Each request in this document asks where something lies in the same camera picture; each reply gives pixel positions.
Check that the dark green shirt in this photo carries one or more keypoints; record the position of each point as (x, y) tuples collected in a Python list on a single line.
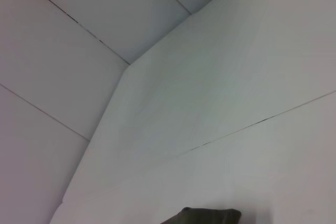
[(204, 216)]

